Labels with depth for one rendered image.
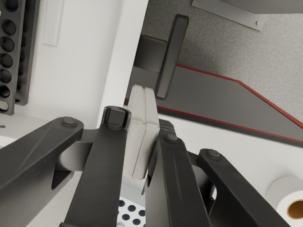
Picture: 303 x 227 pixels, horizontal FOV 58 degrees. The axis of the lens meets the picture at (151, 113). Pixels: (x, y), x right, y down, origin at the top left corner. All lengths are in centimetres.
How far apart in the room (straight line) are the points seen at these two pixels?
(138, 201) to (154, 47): 27
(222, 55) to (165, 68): 97
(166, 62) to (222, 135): 23
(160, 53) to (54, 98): 15
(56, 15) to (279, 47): 108
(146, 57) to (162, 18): 91
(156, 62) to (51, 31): 12
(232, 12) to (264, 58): 24
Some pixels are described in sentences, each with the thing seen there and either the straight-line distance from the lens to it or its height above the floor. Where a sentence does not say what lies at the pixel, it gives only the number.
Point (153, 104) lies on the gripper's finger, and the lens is 16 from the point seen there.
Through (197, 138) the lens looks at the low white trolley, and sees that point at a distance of 43.
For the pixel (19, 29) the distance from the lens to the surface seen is 26.
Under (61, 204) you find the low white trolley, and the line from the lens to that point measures 50.
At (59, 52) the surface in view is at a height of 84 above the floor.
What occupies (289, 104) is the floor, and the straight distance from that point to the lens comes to 136.
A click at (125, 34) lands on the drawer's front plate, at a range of 21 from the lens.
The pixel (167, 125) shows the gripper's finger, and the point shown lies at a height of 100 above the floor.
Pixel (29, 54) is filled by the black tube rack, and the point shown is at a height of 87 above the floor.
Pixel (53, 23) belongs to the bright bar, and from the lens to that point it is 31.
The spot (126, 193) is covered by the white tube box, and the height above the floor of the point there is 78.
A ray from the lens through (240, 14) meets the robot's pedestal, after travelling 119.
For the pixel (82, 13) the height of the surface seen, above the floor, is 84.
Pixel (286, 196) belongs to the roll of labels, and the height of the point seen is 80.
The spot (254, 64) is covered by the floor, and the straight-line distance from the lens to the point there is 125.
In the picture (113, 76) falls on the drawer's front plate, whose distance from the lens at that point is 22.
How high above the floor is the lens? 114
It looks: 70 degrees down
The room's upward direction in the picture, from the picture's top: 175 degrees clockwise
